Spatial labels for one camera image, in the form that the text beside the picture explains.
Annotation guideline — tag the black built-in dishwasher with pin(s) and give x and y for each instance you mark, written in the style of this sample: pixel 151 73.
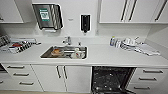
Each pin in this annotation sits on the black built-in dishwasher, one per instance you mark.
pixel 110 80

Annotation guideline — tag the white cup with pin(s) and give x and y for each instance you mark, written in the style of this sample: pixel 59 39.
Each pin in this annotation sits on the white cup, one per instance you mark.
pixel 77 54

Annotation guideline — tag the steel kitchen sink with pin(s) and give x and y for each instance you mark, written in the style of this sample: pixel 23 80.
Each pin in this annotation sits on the steel kitchen sink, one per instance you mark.
pixel 66 50

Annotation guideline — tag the chrome sink faucet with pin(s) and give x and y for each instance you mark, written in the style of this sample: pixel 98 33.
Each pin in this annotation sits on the chrome sink faucet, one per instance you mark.
pixel 67 40

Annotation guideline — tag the orange bowl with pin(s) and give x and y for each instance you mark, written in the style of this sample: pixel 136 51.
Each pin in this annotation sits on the orange bowl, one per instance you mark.
pixel 56 52

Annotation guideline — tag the blue dish soap bottle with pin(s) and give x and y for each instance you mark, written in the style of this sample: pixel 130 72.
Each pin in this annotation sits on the blue dish soap bottle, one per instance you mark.
pixel 112 41

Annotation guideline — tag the white two-door base cabinet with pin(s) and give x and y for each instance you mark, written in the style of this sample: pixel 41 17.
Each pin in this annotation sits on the white two-door base cabinet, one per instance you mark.
pixel 78 78

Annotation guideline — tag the pile of white dishes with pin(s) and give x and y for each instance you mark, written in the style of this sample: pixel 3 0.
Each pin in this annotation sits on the pile of white dishes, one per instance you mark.
pixel 128 42

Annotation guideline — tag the steel paper towel dispenser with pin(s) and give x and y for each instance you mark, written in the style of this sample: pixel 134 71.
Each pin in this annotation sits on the steel paper towel dispenser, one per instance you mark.
pixel 46 15

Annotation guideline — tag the white cloth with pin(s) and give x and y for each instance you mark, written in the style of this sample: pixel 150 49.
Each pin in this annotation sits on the white cloth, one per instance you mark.
pixel 146 50

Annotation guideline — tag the red dish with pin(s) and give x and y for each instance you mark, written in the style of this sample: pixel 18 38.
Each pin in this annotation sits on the red dish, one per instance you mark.
pixel 16 45

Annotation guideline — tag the white drawer unit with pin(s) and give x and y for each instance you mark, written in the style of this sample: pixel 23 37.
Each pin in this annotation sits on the white drawer unit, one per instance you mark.
pixel 146 80
pixel 20 75

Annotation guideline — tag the black built-in oven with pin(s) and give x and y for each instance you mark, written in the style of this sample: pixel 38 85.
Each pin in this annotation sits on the black built-in oven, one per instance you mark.
pixel 1 68

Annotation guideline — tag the black wall soap dispenser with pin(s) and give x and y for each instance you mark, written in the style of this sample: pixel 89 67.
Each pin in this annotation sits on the black wall soap dispenser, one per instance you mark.
pixel 85 21

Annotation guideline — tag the white wall switch plate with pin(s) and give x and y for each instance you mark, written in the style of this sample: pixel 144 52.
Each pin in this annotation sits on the white wall switch plate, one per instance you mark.
pixel 70 19

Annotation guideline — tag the white wall cabinet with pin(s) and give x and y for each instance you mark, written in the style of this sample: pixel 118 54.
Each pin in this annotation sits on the white wall cabinet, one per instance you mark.
pixel 10 10
pixel 110 10

